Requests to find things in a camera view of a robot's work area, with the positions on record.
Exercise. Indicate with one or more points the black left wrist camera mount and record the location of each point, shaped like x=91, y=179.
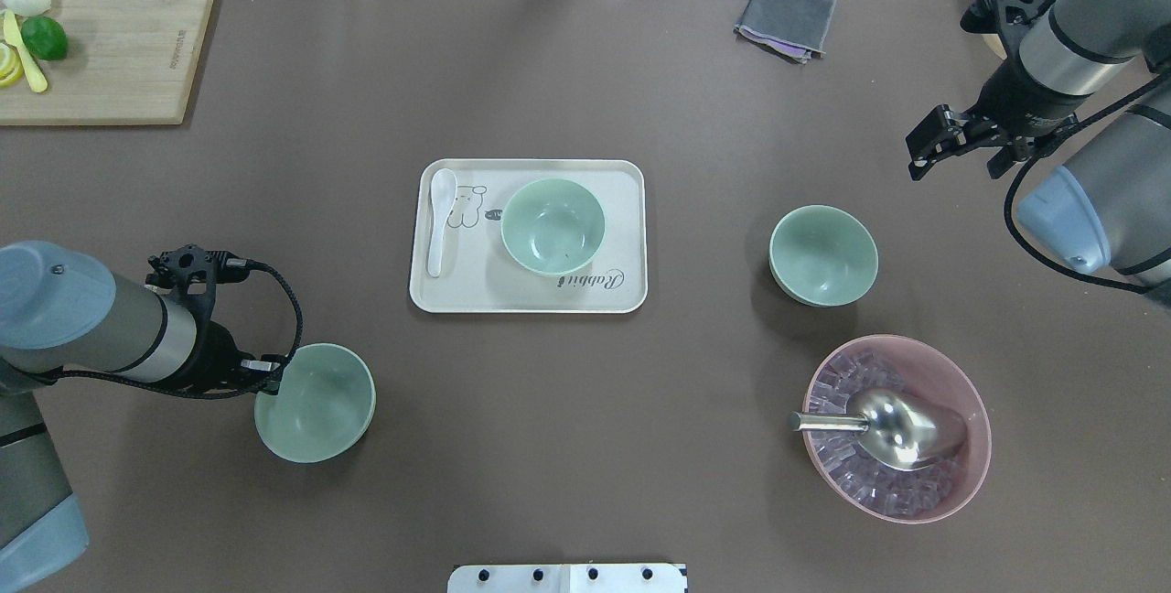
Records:
x=189, y=277

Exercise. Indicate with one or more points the lemon slice near garlic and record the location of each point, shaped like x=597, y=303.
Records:
x=11, y=66

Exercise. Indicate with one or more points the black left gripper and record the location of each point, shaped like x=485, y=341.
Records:
x=218, y=358

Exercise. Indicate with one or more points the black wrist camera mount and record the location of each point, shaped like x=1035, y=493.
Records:
x=1001, y=16
x=189, y=277

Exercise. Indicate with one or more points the green bowl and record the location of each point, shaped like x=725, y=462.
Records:
x=324, y=405
x=823, y=256
x=553, y=226

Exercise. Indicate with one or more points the pink bowl with ice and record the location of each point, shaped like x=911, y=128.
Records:
x=911, y=367

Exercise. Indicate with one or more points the wooden cutting board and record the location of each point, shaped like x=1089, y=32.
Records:
x=131, y=62

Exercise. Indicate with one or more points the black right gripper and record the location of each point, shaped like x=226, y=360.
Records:
x=1017, y=102

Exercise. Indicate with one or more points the metal ice scoop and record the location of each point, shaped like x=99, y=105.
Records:
x=899, y=430

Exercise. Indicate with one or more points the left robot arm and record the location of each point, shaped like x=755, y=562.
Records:
x=65, y=315

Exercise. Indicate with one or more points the yellow plastic knife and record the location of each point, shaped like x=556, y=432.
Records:
x=33, y=74

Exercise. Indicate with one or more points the green lime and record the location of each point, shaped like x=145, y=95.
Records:
x=45, y=38

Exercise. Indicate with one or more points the white ceramic spoon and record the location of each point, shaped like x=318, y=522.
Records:
x=442, y=194

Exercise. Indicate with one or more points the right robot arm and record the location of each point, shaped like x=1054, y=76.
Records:
x=1079, y=108

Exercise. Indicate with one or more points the beige rabbit tray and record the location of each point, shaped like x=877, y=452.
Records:
x=478, y=275

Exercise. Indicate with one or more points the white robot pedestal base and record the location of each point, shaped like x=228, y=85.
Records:
x=580, y=577

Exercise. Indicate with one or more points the grey folded cloth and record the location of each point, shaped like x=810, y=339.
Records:
x=796, y=29

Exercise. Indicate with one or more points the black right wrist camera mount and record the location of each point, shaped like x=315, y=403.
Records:
x=1001, y=16

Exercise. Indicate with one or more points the green bowl on tray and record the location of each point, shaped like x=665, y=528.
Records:
x=553, y=226

